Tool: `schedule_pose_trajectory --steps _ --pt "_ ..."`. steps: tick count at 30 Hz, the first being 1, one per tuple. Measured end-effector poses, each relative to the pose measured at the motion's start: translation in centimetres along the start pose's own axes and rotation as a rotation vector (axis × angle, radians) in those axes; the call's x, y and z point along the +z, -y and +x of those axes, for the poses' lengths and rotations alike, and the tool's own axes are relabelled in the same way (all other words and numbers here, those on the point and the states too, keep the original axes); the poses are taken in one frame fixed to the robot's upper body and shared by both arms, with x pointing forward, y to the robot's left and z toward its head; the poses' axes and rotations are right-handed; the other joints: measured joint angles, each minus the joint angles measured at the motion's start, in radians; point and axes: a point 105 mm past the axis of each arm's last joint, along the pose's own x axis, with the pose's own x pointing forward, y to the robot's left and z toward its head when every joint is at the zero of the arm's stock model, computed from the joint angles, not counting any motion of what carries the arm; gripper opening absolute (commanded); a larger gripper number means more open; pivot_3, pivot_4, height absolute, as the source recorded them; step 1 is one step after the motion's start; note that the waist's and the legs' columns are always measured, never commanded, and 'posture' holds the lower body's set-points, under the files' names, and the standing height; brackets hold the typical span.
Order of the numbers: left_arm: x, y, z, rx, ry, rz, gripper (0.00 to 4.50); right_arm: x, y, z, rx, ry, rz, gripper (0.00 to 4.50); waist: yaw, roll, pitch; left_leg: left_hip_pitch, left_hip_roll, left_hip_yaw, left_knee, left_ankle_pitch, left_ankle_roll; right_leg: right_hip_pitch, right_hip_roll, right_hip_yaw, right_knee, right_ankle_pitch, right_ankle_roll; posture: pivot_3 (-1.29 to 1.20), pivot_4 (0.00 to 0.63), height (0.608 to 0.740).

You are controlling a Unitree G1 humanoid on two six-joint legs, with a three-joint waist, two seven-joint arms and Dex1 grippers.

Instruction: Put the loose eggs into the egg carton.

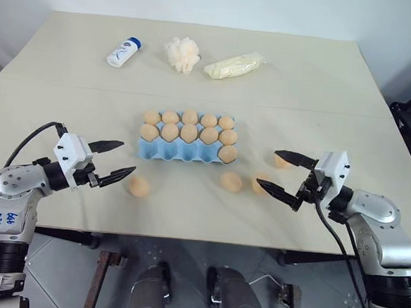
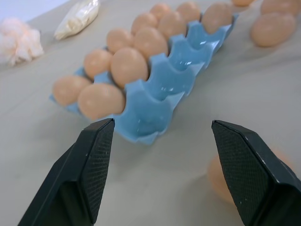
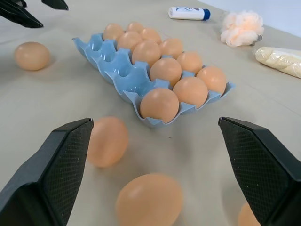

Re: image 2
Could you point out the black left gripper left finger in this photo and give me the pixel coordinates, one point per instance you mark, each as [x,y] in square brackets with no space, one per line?
[77,169]

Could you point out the crumpled pinkish white plastic bag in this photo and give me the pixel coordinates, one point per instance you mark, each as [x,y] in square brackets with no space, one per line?
[16,42]

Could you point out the blue plastic egg tray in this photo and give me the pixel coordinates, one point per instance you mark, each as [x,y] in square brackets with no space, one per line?
[164,77]

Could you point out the tan egg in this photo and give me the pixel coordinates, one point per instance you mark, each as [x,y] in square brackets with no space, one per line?
[172,23]
[101,101]
[129,67]
[118,39]
[217,180]
[279,7]
[67,90]
[143,22]
[217,17]
[161,9]
[241,2]
[97,63]
[151,42]
[272,29]
[189,10]

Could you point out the clear bag of white contents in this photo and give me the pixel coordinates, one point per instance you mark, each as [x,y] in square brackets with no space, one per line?
[77,18]

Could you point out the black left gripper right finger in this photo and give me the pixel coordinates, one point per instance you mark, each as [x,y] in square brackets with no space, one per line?
[249,169]

